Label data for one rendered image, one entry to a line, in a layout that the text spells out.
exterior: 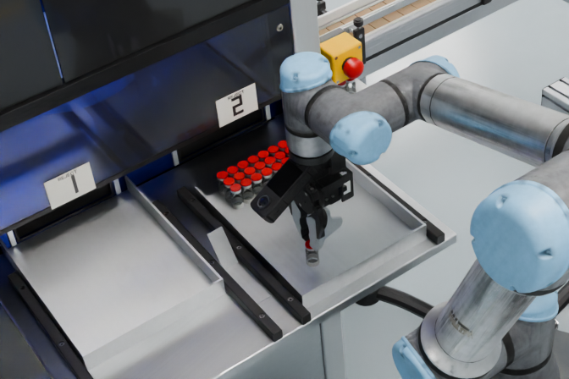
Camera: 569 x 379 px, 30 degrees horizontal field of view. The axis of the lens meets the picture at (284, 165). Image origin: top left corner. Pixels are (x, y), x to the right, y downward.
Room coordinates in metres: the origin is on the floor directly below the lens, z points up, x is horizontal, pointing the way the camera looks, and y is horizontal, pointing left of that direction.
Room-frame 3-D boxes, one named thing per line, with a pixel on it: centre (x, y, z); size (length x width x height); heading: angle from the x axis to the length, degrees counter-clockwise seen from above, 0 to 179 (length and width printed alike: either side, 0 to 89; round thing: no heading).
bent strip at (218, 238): (1.26, 0.10, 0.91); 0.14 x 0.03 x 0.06; 31
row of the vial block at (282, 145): (1.51, 0.05, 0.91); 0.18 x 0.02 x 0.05; 120
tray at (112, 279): (1.30, 0.32, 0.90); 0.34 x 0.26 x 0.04; 31
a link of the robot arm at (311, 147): (1.26, -0.04, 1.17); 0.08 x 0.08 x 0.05
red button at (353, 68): (1.67, -0.15, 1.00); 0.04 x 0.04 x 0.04; 31
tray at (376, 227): (1.38, -0.03, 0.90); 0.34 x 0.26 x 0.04; 30
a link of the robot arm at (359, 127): (1.18, -0.11, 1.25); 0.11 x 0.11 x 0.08; 31
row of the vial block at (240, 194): (1.47, 0.02, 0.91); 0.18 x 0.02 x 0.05; 120
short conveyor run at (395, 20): (1.97, -0.30, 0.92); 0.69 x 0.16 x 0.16; 121
